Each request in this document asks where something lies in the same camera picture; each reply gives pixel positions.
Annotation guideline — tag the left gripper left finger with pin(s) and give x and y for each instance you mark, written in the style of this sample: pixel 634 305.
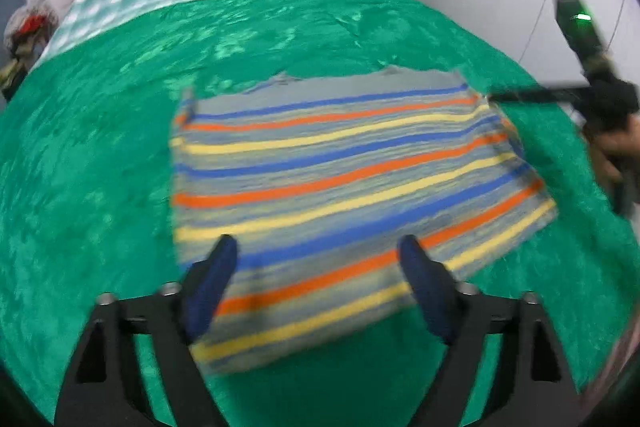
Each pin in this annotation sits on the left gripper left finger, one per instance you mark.
pixel 103 383

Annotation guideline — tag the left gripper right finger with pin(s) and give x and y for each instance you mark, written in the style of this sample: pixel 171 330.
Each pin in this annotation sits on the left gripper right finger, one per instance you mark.
pixel 532 385

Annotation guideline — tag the striped knit sweater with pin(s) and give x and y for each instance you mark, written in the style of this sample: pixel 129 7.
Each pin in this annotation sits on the striped knit sweater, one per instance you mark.
pixel 317 180

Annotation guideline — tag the pile of clothes on nightstand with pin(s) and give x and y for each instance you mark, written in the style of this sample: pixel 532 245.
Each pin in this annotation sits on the pile of clothes on nightstand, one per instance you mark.
pixel 27 33

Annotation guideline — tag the right hand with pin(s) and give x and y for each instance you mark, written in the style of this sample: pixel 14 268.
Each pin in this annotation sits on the right hand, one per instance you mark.
pixel 609 151

